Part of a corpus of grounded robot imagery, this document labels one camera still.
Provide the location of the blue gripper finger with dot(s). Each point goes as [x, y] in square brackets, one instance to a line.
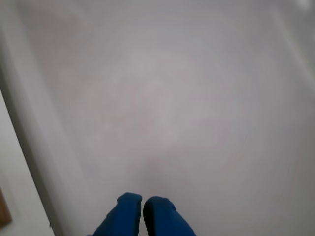
[123, 216]
[162, 218]

